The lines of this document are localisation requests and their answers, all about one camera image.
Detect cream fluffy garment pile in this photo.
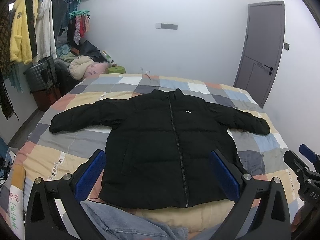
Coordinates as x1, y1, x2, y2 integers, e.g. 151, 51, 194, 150
69, 56, 94, 80

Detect dark grey hanging garment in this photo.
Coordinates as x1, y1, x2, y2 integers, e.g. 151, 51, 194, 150
51, 0, 69, 42

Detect green plastic stool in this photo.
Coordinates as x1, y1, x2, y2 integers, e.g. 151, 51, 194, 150
107, 66, 126, 74

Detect colourful checked bed cover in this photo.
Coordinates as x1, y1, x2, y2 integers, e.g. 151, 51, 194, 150
1, 74, 300, 238

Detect light blue jeans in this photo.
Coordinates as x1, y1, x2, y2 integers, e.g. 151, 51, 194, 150
80, 200, 189, 240

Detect grey wall switch panel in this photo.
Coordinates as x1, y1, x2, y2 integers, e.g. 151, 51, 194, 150
155, 23, 178, 30

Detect green clip hanger with laundry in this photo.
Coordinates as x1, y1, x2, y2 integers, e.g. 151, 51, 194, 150
67, 10, 90, 46

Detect black puffer jacket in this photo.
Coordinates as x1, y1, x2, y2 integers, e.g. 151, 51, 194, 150
49, 89, 270, 210

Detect white hanging sweater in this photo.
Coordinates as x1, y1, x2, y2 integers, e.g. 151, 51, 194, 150
35, 0, 57, 61

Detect yellow fleece jacket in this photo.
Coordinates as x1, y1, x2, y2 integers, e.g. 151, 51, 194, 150
9, 0, 33, 65

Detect grey door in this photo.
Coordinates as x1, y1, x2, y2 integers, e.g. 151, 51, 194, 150
234, 1, 285, 107

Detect black suitcase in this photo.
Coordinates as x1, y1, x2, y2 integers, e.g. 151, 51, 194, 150
23, 57, 57, 93

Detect small wall switch by door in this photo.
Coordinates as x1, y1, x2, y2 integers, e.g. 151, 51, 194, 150
284, 42, 290, 51

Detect black door handle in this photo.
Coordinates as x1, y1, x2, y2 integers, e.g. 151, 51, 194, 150
264, 64, 273, 75

